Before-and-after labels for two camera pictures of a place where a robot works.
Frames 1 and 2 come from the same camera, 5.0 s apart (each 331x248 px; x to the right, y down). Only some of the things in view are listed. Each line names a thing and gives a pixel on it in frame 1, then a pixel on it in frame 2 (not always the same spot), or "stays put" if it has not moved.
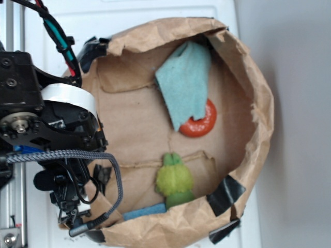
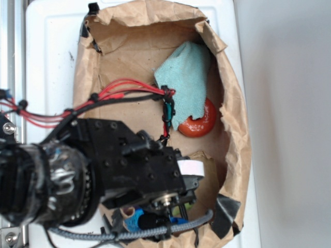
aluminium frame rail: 15,235 stays put
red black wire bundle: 63,43 → 122,90
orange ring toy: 198,127 stays put
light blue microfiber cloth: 183,81 stays put
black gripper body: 71,181 → 157,196
